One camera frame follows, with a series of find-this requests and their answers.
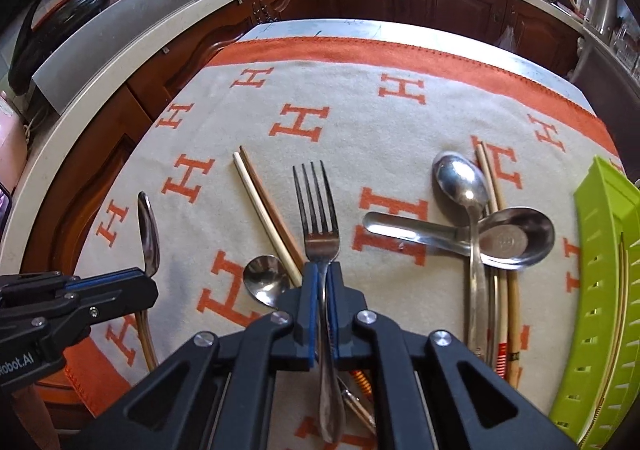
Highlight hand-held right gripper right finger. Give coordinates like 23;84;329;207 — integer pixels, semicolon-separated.
326;261;577;450

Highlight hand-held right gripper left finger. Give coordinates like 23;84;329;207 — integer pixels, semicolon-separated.
65;262;321;450

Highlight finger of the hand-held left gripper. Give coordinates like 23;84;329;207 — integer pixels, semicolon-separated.
30;277;159;347
0;267;147;299

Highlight slim steel spoon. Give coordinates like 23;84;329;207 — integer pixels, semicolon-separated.
136;191;162;373

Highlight steel fork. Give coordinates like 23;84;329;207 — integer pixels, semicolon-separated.
292;161;347;443

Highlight bamboo chopstick red bands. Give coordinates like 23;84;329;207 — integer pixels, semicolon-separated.
472;140;522;390
479;140;509;374

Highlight oval steel spoon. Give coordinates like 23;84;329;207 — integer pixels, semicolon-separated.
431;151;496;363

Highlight round steel spoon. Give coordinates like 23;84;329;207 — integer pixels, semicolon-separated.
363;206;557;271

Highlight green plastic utensil tray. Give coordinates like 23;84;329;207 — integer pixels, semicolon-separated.
547;156;640;450

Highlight person's left forearm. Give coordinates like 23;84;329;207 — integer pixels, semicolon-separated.
11;381;51;436

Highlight small steel spoon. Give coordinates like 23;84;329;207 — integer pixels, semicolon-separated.
243;255;377;437

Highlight orange and beige printed blanket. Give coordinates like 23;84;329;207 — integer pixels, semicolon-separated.
65;36;626;450

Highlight steel splash panel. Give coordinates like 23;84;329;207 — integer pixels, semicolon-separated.
31;0;194;117

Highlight white plastic bag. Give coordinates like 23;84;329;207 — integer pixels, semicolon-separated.
495;24;520;53

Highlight steel kettle pink handle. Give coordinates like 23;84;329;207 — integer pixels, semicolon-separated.
570;0;621;38

